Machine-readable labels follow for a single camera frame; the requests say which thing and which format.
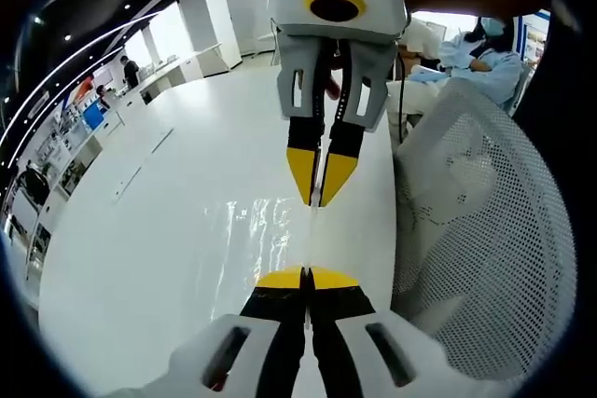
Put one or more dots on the blue storage bin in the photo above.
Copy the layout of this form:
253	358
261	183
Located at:
93	117

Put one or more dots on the white mesh office chair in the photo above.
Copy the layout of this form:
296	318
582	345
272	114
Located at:
485	230

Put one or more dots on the white flat strip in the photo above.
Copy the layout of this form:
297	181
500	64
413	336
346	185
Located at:
142	167

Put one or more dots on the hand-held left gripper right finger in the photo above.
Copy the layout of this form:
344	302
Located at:
387	360

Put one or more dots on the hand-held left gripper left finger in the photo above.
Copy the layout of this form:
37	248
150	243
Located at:
224	360

